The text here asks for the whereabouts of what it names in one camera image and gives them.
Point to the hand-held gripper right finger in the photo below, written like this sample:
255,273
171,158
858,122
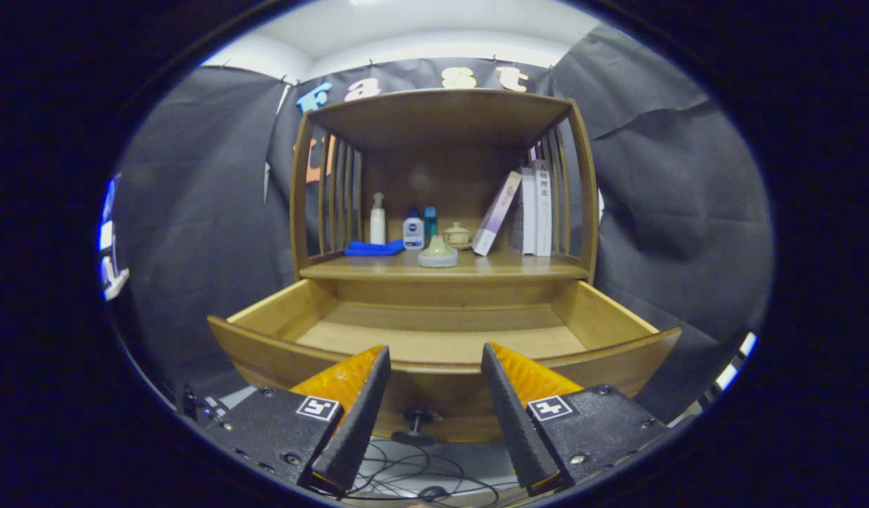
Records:
508,423

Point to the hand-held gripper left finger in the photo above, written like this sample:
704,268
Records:
360,423

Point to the small lidded ceramic cup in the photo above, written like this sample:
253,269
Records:
459,236

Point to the wooden drawer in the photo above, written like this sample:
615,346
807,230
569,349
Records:
441,342

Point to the white pump bottle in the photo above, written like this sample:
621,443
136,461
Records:
378,229

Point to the blue folded cloth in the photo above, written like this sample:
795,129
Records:
374,248

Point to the wooden cabinet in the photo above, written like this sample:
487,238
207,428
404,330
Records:
441,162

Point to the pale green ceramic dish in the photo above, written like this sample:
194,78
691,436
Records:
438,257

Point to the pale purple white book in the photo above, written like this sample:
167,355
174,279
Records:
498,212

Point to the teal bottle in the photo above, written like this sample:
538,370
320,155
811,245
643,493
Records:
430,222

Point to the white lotion bottle blue cap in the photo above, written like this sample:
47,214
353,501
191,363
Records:
414,236

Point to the wooden countertop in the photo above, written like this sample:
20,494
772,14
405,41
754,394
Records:
505,264

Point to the plain white book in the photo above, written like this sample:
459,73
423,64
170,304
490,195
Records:
527,212

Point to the black backdrop cloth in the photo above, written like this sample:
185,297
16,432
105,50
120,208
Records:
194,247

